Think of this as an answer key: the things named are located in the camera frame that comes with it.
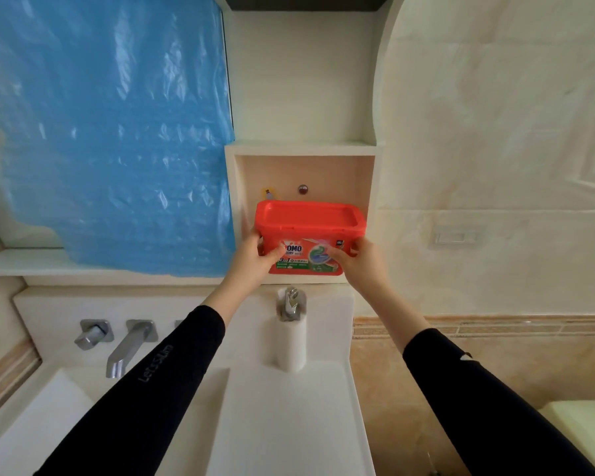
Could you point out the person's right hand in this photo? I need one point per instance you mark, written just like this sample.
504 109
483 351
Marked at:
367 272

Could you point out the person's left hand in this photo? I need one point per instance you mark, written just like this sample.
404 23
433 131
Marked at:
250 267

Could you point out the person's left thumb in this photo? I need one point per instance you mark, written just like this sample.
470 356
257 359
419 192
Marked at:
273 255

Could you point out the person's right thumb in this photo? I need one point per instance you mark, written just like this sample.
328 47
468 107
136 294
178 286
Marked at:
338 255

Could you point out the red laundry detergent box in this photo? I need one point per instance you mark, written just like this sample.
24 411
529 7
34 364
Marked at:
307 222

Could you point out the person's left forearm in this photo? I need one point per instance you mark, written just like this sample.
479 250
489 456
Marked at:
144 391

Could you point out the person's right forearm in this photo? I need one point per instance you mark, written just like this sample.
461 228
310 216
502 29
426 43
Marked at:
476 406

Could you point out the chrome deck tap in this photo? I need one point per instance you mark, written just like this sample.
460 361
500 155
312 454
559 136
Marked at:
291 304

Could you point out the round silver red button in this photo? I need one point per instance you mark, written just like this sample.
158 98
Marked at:
303 188

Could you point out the white sink basin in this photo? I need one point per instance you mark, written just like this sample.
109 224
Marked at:
277 401

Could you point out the blue plastic protective film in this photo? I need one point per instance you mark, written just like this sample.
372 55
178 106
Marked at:
114 128

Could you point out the dark cabinet panel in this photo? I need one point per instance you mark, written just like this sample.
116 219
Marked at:
307 0

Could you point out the white wall switch plate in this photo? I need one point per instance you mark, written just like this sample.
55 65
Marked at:
456 237

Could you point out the white wall niche cabinet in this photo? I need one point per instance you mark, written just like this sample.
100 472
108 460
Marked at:
302 94

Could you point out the chrome wall faucet spout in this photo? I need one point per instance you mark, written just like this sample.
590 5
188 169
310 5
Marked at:
129 347

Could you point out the wall mirror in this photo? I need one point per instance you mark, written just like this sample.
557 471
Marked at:
0 193

